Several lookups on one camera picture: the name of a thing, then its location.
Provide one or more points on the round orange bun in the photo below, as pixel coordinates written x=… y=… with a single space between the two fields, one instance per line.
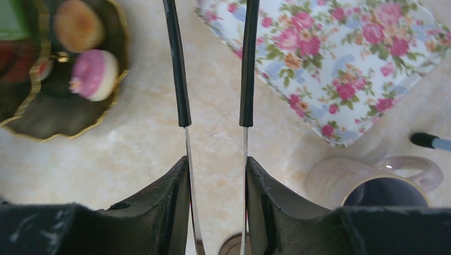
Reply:
x=77 y=26

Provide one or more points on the grey tripod stand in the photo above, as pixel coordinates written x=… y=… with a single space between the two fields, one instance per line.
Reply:
x=429 y=141

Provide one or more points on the dark wooden coaster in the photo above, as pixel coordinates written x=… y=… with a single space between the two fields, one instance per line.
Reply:
x=232 y=246

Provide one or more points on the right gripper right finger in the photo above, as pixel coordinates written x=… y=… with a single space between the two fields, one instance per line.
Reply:
x=282 y=222

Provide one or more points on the pink frosted donut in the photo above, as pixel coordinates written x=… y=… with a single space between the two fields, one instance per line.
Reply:
x=94 y=74

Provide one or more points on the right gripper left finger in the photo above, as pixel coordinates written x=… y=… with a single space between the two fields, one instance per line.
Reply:
x=152 y=221

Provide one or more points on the black handled steel tongs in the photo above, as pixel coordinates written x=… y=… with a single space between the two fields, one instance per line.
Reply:
x=246 y=103

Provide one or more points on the floral serving tray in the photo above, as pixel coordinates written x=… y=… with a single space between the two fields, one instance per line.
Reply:
x=341 y=65

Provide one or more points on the red fruit tart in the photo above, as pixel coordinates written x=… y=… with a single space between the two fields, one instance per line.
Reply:
x=18 y=58

